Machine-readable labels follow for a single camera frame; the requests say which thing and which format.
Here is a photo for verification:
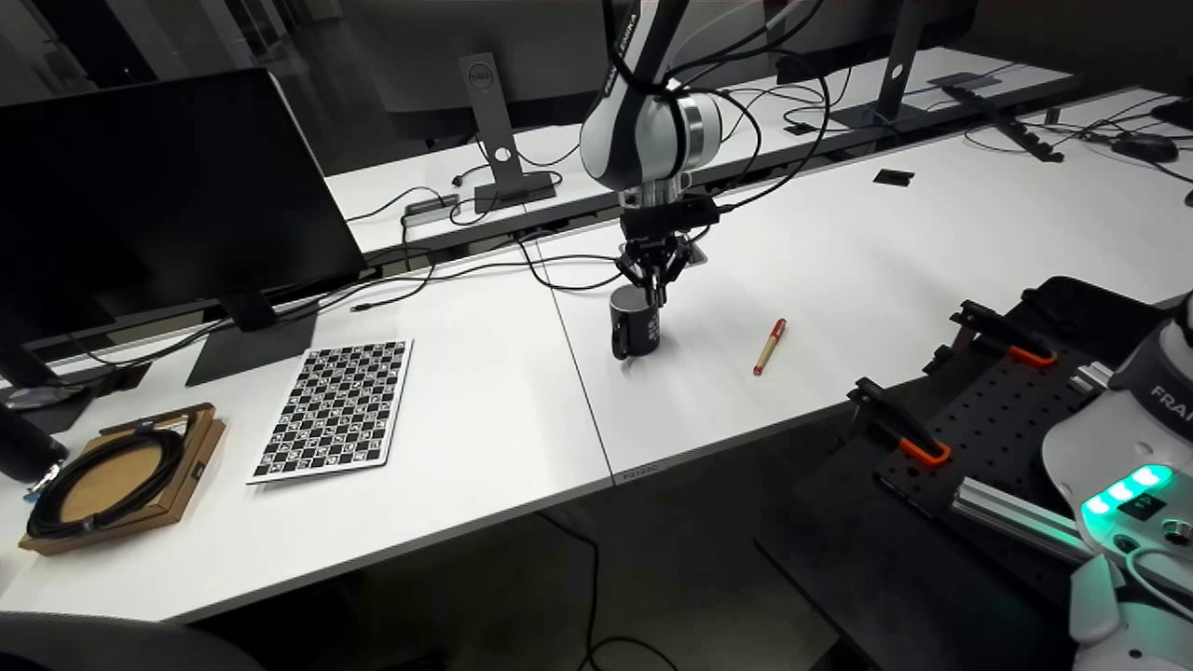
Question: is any black looping table cable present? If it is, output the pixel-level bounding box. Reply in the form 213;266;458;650
510;228;628;298

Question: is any red and beige pen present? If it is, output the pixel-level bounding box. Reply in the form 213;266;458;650
748;315;789;380

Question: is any brown wooden box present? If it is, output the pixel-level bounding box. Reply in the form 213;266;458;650
14;399;233;556

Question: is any black floor cable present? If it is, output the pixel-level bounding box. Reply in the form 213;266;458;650
535;507;681;671

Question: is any silver monitor stand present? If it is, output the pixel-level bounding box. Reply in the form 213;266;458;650
455;50;559;216

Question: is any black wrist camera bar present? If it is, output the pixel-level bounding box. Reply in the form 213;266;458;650
619;189;725;244

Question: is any black round ring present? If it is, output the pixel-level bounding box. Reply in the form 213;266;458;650
23;424;190;541

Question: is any black monitor stand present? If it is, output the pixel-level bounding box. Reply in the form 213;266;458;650
825;0;962;136

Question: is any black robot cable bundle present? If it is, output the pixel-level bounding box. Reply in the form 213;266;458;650
674;0;840;216

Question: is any thin black table cable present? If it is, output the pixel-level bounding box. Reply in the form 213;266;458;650
348;252;440;318

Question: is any large black monitor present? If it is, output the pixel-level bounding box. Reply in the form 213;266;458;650
0;67;374;387

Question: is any black white checkerboard sheet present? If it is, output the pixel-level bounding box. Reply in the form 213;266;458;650
248;337;417;486

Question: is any black computer mouse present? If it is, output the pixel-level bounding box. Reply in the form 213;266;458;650
1106;128;1183;167

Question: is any white robot base green light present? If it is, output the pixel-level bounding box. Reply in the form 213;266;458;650
1038;290;1193;671

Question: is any black clamp orange handle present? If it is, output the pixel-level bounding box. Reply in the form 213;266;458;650
948;296;1062;375
848;374;958;476

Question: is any silver aluminium extrusion bar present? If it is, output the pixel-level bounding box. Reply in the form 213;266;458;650
948;476;1093;566

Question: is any grey power strip box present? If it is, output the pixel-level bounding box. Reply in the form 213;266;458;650
397;193;458;247

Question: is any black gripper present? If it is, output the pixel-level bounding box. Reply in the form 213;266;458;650
619;223;702;315

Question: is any black mug with print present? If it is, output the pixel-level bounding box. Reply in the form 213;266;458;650
609;282;668;366

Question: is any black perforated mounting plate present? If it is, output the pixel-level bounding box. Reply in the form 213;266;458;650
873;337;1125;551

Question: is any black elongated desk item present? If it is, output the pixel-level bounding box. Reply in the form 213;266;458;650
987;113;1070;167

